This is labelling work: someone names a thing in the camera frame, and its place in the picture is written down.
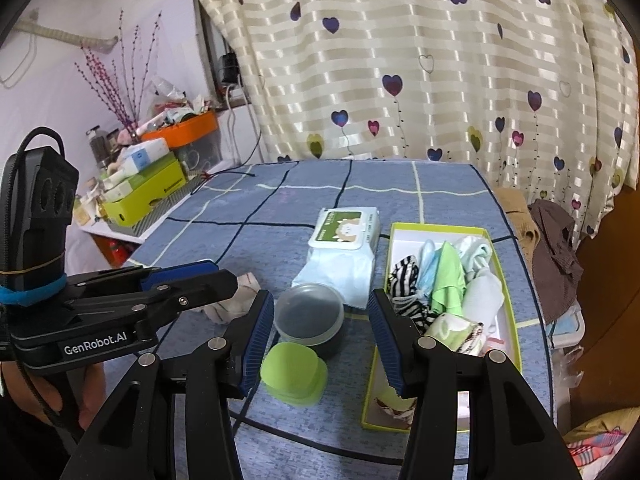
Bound white storage bin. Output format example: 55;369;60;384
546;301;586;389

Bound brown checked shirt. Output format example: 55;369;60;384
529;200;582;324

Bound blue checked tablecloth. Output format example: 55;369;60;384
131;160;554;479

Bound green patterned cloth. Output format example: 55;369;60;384
425;313;486;356

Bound pink branch decoration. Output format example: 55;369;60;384
74;11;163;139

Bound wet wipes pack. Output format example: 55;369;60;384
292;207;381;309

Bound person's left hand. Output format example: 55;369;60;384
1;362;106;430

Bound striped tray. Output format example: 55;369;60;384
104;178;200;237

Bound green white cardboard box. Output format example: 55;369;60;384
361;222;522;434

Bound beige rolled sock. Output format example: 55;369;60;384
202;272;260;325

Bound clear round plastic container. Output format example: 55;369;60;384
273;284;345;360

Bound yellow-green shoe box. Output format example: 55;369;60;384
103;153;186;226

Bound white blue tissue box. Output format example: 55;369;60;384
119;138;169;177

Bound black cable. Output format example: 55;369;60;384
199;104;264;181

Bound orange storage bin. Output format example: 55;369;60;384
141;110;218;150

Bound wooden wardrobe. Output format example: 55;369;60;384
570;188;639;425

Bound plaid pillow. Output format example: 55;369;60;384
564;408;639;479

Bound black white striped sock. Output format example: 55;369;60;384
387;255;437;334

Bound tan knitted garment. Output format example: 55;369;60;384
494;188;540;272

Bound cream heart-patterned curtain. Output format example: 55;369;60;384
198;0;639;238

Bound grey white sock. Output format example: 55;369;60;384
462;268;504;330

